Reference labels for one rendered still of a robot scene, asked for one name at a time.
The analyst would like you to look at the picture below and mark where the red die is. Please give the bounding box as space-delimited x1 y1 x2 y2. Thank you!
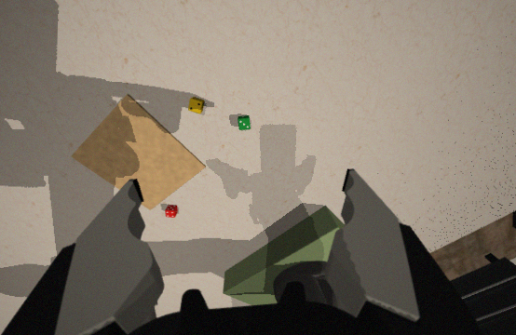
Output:
165 205 178 218

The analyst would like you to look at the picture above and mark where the tan flat mat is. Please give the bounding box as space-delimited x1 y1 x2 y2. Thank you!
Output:
72 94 206 210

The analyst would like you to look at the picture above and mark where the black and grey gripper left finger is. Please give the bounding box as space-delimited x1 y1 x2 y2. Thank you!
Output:
1 179 164 335

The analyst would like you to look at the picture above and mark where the yellow die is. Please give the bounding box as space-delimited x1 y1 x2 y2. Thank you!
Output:
188 97 205 114

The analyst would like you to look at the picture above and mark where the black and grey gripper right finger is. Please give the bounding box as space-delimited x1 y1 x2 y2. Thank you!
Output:
325 168 483 335

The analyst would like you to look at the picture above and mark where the green die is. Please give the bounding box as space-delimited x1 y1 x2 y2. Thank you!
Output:
238 115 251 130

